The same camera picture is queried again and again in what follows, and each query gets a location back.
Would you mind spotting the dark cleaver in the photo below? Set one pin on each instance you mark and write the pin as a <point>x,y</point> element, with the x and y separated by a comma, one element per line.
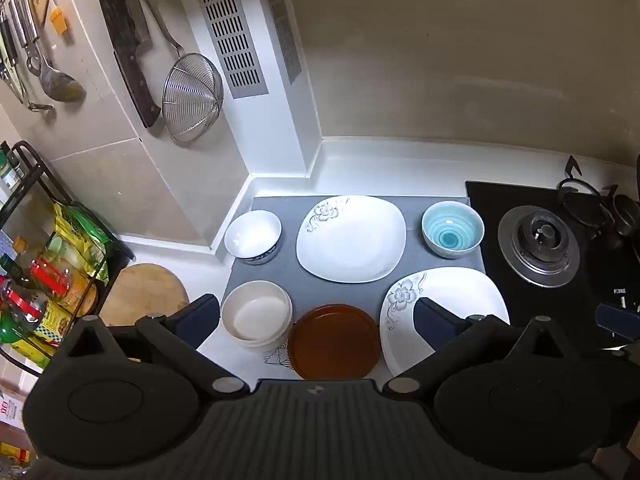
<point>125,35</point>

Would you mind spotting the red-printed cardboard box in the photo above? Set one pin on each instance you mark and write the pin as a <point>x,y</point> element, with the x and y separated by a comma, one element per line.
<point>10,405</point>

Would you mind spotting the black pot support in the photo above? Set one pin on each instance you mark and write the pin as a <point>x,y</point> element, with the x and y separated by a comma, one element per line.
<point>582,195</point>

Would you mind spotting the blue spiral bowl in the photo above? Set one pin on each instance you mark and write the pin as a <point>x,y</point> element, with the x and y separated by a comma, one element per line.
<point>452,230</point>

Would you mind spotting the spice jar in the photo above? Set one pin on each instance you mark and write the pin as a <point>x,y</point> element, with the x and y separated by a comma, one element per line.
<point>9,170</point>

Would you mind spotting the green bottle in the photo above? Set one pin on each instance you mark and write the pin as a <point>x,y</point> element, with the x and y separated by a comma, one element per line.
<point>11,326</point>

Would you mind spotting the white square floral plate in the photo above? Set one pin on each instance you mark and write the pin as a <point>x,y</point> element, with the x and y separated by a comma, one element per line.
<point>350,245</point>
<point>455,287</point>

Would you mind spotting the green yellow packet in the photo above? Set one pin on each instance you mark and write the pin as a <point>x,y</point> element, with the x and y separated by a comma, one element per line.
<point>82,232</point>

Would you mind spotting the white black-lined flat item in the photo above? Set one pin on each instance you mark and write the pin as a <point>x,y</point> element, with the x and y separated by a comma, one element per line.
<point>276,357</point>

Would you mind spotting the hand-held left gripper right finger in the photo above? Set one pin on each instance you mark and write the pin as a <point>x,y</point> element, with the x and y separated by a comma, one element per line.
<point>432,325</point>

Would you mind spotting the narrow grey vent grille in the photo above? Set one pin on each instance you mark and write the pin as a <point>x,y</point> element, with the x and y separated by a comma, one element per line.
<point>281,15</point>

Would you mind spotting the round wooden cutting board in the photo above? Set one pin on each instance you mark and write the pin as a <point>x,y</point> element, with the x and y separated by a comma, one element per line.
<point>145,290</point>

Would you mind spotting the cream bowl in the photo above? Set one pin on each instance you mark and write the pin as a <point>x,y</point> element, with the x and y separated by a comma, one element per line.
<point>256,315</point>

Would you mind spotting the brown round plate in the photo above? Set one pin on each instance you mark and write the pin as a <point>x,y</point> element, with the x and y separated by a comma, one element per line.
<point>334,342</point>

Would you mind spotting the metal hanging utensil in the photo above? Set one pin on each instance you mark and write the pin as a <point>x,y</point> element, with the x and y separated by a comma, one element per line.
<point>17,77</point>

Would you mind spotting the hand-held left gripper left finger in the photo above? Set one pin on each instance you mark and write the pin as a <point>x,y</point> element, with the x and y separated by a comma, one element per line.
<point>202,317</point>

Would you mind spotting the metal ladle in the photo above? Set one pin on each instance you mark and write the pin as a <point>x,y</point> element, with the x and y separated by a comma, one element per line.
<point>61,86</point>

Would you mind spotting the black glass gas stove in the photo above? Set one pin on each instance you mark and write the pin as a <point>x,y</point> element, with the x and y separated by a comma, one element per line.
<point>487,195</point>

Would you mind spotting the metal stove burner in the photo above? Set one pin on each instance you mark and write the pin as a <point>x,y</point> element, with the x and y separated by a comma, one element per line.
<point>539,247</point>

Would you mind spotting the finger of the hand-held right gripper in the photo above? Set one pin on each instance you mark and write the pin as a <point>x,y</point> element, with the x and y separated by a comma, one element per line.
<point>617,317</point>

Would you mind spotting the grey dish mat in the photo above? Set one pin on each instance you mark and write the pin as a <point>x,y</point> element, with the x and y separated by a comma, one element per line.
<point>289,285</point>

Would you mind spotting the orange wall hook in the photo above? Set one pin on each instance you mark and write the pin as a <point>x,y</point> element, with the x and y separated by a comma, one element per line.
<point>58,20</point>

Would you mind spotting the white bowl with blue base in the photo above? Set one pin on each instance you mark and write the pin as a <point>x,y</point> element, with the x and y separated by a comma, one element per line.
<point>251,234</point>

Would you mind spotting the wide grey vent grille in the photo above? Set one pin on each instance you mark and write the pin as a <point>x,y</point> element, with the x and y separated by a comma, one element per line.
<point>227,25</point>

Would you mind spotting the black metal rack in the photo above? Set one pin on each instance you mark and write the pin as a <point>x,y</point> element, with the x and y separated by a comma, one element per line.
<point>37,160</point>

